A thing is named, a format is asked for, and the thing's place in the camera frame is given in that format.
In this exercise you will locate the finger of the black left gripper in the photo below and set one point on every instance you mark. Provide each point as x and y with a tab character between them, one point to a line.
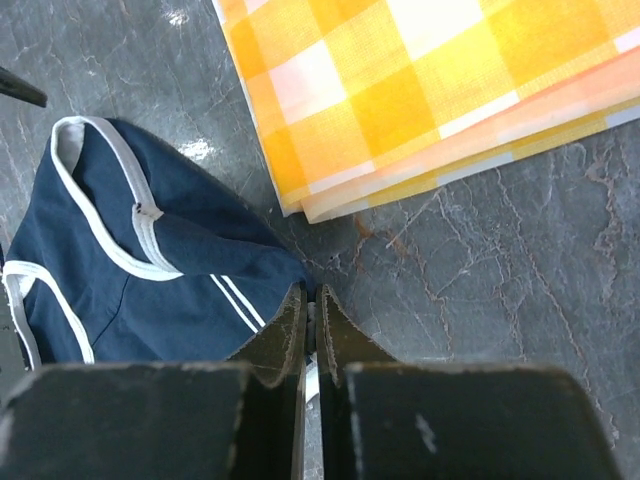
17	88

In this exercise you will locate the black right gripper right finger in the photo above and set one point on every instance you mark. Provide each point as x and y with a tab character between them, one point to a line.
385	419

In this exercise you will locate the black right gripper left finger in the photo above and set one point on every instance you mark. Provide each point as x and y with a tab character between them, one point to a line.
238	419

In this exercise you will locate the navy blue white-trimmed underwear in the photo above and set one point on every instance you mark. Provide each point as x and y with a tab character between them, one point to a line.
130	252

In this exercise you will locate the yellow checkered cloth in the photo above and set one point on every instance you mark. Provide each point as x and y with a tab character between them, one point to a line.
360	103

